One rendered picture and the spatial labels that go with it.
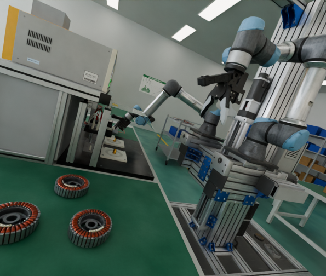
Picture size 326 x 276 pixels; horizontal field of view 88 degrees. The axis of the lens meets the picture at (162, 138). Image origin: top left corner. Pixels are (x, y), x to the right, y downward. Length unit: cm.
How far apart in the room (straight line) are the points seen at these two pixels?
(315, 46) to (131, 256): 108
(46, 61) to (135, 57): 556
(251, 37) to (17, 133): 93
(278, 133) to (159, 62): 585
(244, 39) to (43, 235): 80
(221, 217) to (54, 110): 128
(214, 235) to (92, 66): 143
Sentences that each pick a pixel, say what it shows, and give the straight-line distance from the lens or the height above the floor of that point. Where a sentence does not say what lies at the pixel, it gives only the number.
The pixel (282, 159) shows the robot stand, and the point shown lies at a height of 106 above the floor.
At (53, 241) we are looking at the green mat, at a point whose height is 75.
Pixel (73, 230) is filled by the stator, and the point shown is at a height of 78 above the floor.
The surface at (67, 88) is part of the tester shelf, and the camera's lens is 79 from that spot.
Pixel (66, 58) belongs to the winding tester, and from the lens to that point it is 94.
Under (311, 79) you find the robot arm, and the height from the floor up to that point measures 147.
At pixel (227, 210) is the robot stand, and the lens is 146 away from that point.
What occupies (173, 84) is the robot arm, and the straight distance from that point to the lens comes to 144.
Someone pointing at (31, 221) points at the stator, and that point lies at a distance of 56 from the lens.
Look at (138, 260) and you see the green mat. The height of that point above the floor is 75.
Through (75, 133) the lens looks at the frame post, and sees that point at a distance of 84.
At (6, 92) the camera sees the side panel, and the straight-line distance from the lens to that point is 88.
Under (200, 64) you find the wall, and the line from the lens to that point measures 715.
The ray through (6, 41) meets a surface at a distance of 496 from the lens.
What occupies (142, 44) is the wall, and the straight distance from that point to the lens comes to 654.
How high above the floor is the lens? 116
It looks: 11 degrees down
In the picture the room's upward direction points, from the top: 19 degrees clockwise
